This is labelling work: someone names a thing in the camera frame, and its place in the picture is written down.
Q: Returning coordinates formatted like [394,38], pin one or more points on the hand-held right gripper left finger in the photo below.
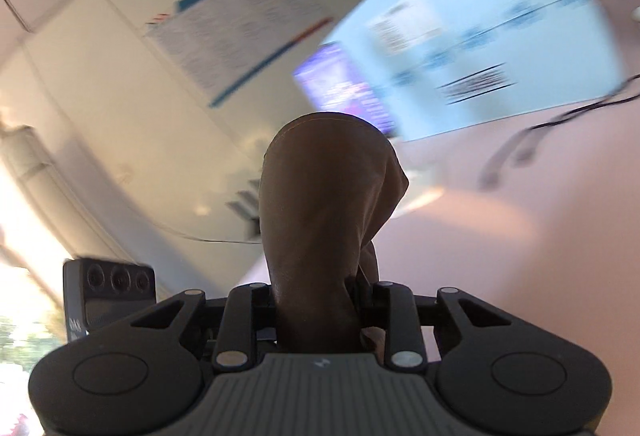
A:
[240,316]

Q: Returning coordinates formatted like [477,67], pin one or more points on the purple packet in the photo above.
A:
[345,84]

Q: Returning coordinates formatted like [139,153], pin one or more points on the wall poster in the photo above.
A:
[235,26]

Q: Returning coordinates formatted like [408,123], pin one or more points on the large light blue carton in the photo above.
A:
[480,26]

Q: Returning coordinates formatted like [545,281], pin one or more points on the brown cloth garment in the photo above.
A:
[325,216]

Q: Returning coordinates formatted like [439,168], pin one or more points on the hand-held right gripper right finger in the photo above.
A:
[402,316]

